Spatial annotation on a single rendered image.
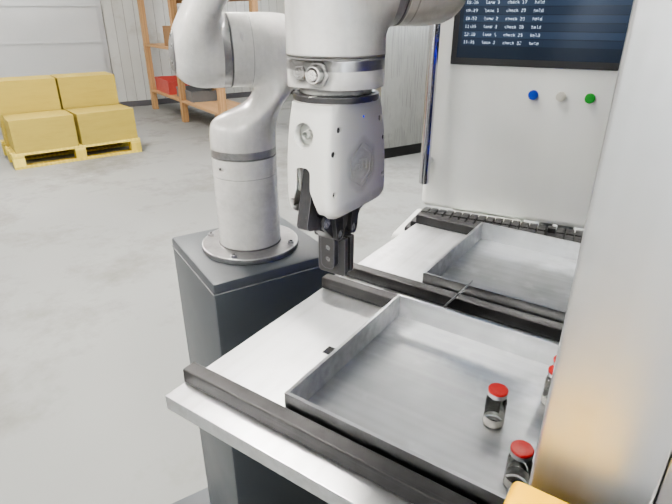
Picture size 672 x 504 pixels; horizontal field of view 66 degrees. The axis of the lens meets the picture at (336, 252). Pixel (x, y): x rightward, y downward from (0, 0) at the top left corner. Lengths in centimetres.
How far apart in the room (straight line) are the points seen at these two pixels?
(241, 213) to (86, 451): 119
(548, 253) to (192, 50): 70
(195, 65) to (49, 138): 462
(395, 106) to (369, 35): 458
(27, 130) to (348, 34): 509
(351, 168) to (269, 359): 32
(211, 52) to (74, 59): 749
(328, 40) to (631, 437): 33
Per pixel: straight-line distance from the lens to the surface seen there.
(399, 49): 498
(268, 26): 93
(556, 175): 136
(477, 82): 135
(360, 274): 86
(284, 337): 72
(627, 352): 31
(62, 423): 210
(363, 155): 47
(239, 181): 95
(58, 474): 192
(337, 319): 76
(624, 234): 29
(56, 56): 835
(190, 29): 90
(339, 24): 43
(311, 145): 44
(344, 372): 66
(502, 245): 103
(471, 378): 67
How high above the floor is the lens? 128
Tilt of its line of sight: 25 degrees down
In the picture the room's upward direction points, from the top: straight up
